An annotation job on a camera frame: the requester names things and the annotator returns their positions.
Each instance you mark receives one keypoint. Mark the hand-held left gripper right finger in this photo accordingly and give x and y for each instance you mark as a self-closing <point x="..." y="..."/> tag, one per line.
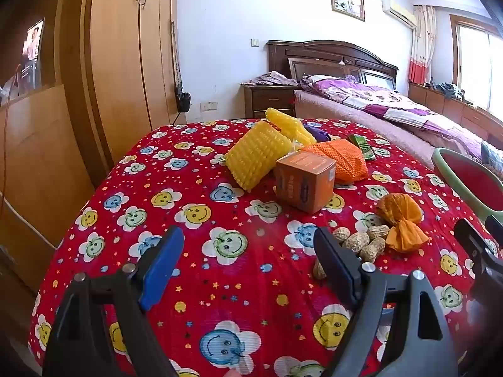
<point x="334" y="261"/>

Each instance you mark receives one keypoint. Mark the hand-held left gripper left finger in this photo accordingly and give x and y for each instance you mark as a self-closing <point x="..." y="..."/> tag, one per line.
<point x="161" y="267"/>

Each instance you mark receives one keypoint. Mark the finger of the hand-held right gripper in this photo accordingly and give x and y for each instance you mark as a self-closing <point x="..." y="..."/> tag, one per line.
<point x="473" y="243"/>
<point x="495" y="226"/>

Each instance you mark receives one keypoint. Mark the peanut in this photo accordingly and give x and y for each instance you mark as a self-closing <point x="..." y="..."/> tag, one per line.
<point x="378" y="231"/>
<point x="355" y="242"/>
<point x="319" y="270"/>
<point x="341" y="235"/>
<point x="372" y="250"/>

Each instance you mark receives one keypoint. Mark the red bin with green rim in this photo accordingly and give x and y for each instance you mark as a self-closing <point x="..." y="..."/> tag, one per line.
<point x="471" y="176"/>

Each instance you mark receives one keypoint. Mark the orange paper wrapper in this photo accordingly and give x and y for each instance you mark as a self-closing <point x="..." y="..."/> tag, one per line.
<point x="401" y="212"/>

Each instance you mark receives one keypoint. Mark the orange cardboard box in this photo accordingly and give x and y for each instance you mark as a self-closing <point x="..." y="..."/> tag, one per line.
<point x="302" y="180"/>

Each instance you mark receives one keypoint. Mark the orange foam fruit net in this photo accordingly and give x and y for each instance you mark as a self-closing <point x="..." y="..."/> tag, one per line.
<point x="346" y="161"/>

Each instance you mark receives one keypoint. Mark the green mosquito coil box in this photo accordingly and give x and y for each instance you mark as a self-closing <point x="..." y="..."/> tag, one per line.
<point x="363" y="147"/>

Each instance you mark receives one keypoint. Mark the purple plastic wrapper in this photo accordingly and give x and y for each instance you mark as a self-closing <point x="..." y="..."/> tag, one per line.
<point x="316" y="131"/>

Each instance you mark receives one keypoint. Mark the yellow foam fruit net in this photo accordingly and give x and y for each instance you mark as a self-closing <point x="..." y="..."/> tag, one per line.
<point x="287" y="123"/>
<point x="255" y="153"/>

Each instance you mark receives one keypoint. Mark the blue plaid cloth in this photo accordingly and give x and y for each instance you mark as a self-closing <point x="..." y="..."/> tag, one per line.
<point x="493" y="155"/>

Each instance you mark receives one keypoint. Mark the red flower printed tablecloth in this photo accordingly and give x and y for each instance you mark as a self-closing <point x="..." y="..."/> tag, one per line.
<point x="243" y="282"/>

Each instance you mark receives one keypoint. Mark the wooden window cabinet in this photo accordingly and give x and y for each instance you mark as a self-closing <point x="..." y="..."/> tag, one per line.
<point x="444" y="104"/>

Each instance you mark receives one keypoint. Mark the bed with pink sheet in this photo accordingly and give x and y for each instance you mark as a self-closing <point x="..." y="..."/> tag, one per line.
<point x="393" y="129"/>

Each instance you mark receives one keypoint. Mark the pile of dark clothes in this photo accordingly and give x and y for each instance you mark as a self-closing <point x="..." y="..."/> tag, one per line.
<point x="448" y="89"/>

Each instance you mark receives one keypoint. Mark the light wooden cabinet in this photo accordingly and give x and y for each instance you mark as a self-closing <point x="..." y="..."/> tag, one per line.
<point x="39" y="157"/>

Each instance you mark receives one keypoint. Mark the window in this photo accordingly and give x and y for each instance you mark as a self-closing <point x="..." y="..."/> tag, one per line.
<point x="475" y="63"/>

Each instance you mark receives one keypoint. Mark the purple and white quilt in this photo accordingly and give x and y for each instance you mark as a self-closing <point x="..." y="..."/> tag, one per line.
<point x="377" y="100"/>

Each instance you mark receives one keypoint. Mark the dark wooden nightstand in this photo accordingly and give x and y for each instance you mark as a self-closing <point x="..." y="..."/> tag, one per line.
<point x="267" y="100"/>

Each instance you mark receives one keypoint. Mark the folded clothes on nightstand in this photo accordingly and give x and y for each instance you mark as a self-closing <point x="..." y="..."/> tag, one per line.
<point x="271" y="79"/>

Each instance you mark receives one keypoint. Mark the white and red curtain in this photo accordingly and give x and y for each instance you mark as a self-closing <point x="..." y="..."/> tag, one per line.
<point x="422" y="47"/>

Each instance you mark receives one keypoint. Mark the wooden wardrobe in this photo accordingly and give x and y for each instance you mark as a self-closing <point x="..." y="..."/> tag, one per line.
<point x="118" y="66"/>

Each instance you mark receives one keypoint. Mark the dark wooden headboard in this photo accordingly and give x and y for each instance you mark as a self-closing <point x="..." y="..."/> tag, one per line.
<point x="314" y="55"/>

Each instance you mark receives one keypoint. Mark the monitor screen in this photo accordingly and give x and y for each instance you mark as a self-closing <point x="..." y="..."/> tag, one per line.
<point x="33" y="53"/>

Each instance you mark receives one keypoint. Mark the white wall socket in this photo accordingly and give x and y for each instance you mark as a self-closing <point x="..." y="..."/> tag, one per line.
<point x="208" y="106"/>

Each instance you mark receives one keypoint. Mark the wall air conditioner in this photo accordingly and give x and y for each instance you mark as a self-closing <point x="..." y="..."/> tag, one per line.
<point x="399" y="11"/>

